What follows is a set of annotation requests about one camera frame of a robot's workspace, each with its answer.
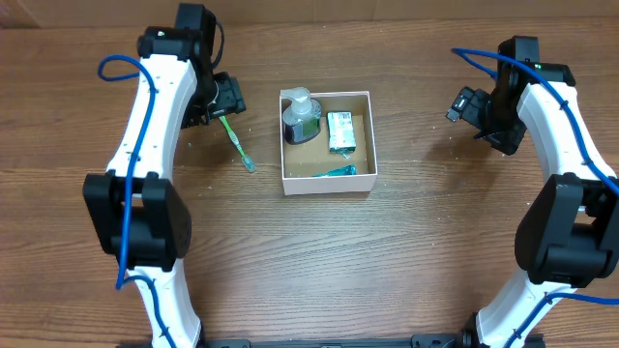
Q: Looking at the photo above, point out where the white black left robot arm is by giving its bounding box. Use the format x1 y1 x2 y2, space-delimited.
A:
82 3 247 347

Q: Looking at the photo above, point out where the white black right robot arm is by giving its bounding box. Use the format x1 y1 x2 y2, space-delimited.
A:
411 36 618 348

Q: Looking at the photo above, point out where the green white toothpaste tube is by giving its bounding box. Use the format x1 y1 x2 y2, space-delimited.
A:
315 164 357 178

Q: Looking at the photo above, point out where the pink open cardboard box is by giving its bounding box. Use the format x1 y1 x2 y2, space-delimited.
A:
280 91 378 195

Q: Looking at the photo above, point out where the green white soap bar pack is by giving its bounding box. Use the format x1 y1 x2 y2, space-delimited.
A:
327 111 357 159

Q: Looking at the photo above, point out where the green toothbrush with cap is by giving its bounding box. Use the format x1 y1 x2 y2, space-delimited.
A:
220 116 256 173

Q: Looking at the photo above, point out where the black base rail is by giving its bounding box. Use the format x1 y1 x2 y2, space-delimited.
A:
197 333 484 348

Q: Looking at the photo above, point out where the clear soap pump bottle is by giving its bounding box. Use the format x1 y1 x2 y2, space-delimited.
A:
280 87 321 145

